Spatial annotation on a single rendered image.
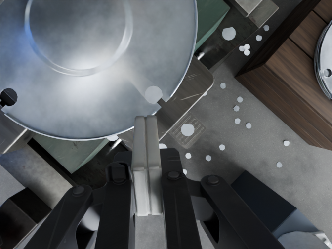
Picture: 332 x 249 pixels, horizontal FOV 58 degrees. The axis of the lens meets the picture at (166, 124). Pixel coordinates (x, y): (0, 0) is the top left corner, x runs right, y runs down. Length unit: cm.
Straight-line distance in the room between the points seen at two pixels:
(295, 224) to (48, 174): 58
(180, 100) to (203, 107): 79
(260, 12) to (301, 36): 34
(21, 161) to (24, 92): 19
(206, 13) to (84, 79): 25
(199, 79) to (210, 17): 18
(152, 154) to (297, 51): 76
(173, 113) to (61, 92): 14
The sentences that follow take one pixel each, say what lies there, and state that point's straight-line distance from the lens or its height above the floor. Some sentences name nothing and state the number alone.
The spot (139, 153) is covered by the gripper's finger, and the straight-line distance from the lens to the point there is 16.
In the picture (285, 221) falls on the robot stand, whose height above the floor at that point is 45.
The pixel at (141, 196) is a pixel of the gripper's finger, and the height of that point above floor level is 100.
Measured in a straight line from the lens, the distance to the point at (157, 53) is 38.
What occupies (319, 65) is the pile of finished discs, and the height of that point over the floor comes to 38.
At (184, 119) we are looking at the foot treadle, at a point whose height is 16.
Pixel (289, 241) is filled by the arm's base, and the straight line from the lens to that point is 80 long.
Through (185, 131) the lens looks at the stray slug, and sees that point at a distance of 51.
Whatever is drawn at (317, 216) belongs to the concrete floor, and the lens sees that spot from 138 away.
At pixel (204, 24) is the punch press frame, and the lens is 53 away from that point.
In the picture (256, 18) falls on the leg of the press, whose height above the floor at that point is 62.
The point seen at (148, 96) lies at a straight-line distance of 37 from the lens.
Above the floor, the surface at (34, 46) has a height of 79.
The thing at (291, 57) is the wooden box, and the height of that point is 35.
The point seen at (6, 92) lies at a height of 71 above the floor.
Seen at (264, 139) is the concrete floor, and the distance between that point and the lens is 123.
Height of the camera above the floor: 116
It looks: 87 degrees down
